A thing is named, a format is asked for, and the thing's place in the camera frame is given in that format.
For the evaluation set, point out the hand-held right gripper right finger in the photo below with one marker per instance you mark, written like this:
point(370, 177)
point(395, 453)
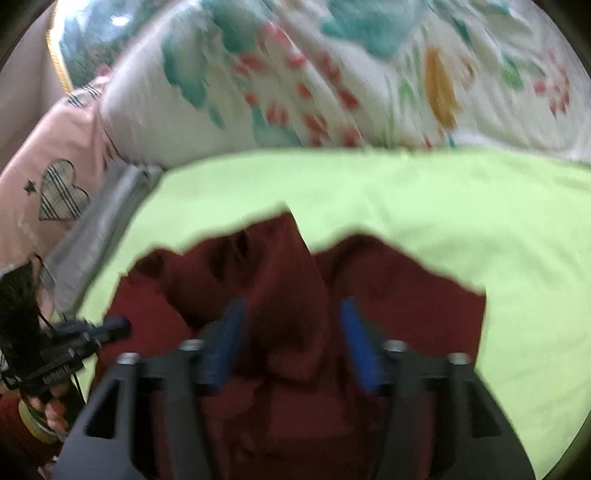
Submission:
point(360, 346)

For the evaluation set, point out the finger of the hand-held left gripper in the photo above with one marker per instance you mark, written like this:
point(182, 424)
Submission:
point(113, 327)

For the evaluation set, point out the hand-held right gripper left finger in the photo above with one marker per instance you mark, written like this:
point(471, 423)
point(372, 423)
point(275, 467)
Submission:
point(226, 346)

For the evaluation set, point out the maroon knit sweater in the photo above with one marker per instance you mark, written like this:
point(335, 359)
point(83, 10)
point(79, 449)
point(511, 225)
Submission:
point(286, 277)

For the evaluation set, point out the person's left hand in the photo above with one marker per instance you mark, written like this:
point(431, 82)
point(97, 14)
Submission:
point(51, 408)

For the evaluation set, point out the grey towel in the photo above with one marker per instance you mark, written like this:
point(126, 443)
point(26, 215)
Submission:
point(101, 217)

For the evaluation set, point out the light green bed sheet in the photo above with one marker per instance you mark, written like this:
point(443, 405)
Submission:
point(415, 203)

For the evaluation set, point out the pink quilt with plaid hearts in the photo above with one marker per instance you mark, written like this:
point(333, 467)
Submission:
point(69, 138)

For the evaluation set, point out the white floral quilt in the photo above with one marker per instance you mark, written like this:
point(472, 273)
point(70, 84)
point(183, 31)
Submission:
point(198, 120)

